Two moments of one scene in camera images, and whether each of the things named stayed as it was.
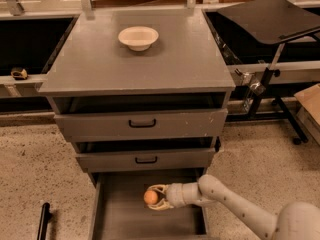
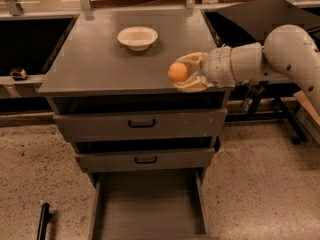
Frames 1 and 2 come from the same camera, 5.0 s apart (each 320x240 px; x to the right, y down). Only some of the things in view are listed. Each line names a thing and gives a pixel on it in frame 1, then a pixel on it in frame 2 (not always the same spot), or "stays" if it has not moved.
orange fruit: x=150 y=197 -> x=178 y=72
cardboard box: x=308 y=106 stays
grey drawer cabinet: x=142 y=93 stays
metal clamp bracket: x=253 y=87 stays
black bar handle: x=44 y=221 stays
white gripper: x=174 y=195 -> x=218 y=66
